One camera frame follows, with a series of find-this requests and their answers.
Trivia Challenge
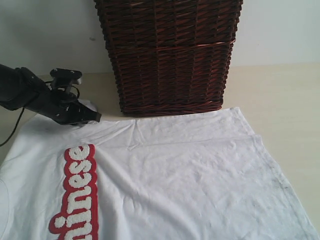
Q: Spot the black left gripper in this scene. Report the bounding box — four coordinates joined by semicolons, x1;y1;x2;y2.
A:
27;82;102;125

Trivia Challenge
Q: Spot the white t-shirt red logo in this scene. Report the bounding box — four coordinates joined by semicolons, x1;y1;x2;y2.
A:
0;107;319;240

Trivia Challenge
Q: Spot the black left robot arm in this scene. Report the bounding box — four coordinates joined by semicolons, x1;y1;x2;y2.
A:
0;65;102;125

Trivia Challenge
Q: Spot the dark brown wicker basket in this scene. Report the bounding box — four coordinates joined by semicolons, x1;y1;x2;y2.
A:
95;0;243;117

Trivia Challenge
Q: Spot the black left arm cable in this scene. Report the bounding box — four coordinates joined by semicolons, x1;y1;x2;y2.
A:
0;79;81;147

